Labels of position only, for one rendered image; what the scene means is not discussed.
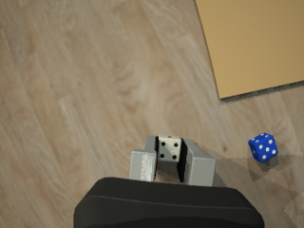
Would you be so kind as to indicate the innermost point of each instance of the tan flat mat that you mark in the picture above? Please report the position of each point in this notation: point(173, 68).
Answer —
point(253, 44)

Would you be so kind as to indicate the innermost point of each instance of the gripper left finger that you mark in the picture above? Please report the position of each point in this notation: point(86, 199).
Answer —
point(143, 161)

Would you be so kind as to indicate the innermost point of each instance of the blue die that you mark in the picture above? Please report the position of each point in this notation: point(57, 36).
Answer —
point(263, 147)

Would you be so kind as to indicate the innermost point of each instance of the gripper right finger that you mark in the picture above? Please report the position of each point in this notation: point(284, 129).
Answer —
point(193, 167)

